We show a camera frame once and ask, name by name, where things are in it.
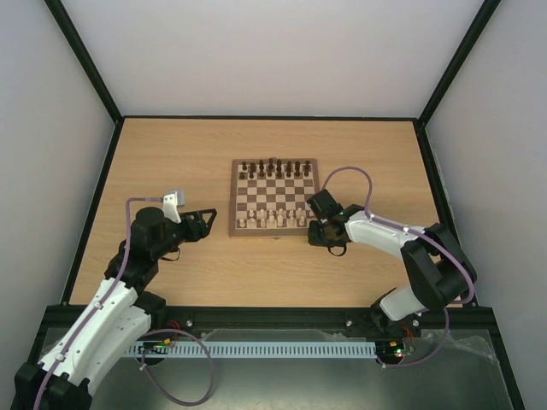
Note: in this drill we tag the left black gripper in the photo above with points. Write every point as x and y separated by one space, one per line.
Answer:
202 231

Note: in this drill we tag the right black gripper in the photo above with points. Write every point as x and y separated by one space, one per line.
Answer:
319 233

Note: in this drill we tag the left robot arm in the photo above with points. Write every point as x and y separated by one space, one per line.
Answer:
121 311

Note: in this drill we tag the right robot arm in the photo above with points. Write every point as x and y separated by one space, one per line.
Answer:
438 271

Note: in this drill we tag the light pieces on board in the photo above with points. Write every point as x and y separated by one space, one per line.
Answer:
263 219

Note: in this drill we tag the dark chess pieces row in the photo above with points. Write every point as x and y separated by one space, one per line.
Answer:
274 168

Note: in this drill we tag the wooden chessboard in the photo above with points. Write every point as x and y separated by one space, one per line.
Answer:
269 194

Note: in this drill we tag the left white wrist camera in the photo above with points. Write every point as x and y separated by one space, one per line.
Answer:
171 202

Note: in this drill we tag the light blue cable duct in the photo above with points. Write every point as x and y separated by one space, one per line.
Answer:
261 350

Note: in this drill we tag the black aluminium rail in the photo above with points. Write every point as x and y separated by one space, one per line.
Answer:
351 321

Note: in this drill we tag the black frame post left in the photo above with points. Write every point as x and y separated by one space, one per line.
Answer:
77 45

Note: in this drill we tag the black frame post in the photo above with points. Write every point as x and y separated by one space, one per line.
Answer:
480 21
77 45

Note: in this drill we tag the black frame post right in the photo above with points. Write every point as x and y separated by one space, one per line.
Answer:
480 21

